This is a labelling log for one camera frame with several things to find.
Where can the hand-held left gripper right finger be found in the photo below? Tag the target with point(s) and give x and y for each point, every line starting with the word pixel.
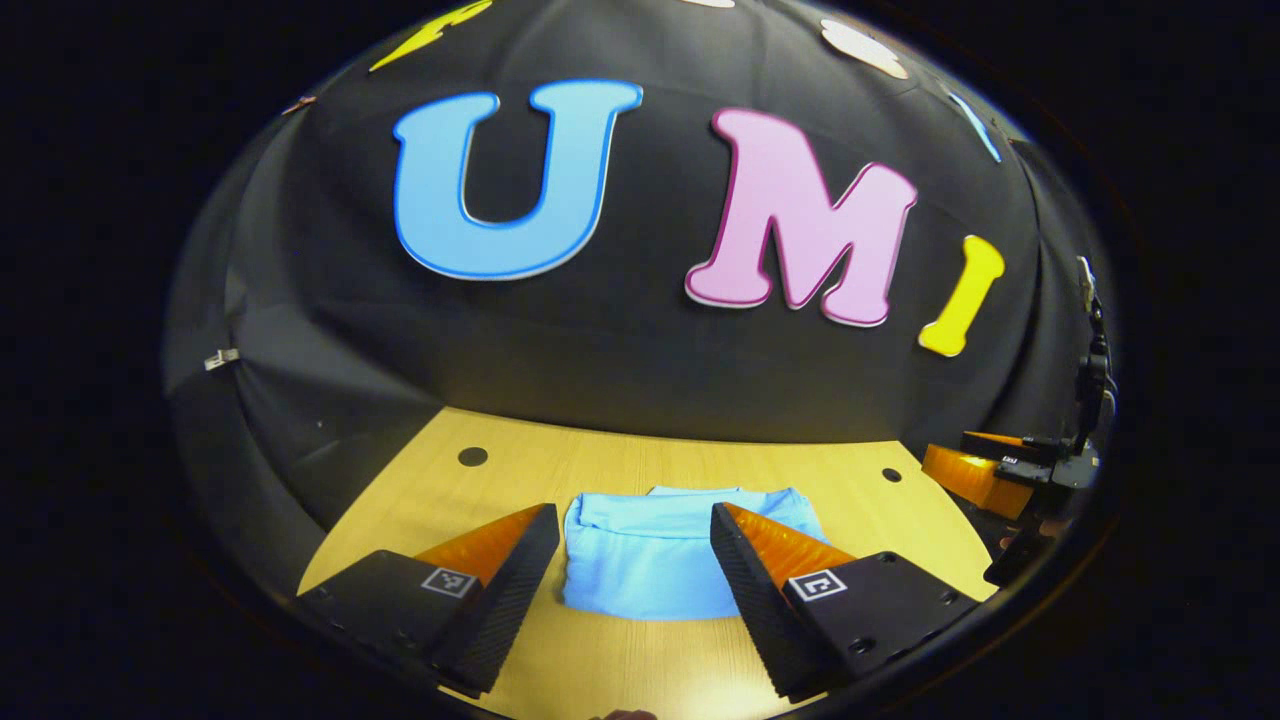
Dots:
pixel 750 600

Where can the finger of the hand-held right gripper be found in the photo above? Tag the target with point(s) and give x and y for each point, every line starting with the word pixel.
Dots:
pixel 975 482
pixel 1030 450

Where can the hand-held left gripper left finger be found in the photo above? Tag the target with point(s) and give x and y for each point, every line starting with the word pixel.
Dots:
pixel 515 590

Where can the light blue polo T-shirt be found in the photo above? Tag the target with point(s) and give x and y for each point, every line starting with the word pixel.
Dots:
pixel 650 560

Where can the black backdrop cloth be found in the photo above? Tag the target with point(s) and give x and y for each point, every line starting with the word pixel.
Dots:
pixel 620 350

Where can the white cloth clip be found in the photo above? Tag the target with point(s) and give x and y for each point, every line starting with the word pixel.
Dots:
pixel 222 358

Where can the pink cloth clip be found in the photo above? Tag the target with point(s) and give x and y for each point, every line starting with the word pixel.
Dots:
pixel 300 103

